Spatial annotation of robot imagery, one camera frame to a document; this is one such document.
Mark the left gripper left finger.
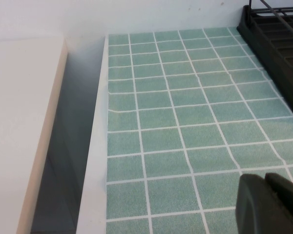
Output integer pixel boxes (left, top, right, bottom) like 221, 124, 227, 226
235, 173, 284, 234

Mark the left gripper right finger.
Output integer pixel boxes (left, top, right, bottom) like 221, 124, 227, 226
265, 172, 293, 234

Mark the green checkered tablecloth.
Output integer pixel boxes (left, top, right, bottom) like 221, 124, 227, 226
105, 26, 293, 234

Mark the white side table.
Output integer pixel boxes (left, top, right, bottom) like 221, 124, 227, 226
0, 36, 68, 234

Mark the black wire dish rack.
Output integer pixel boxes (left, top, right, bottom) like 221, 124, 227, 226
248, 0, 293, 34

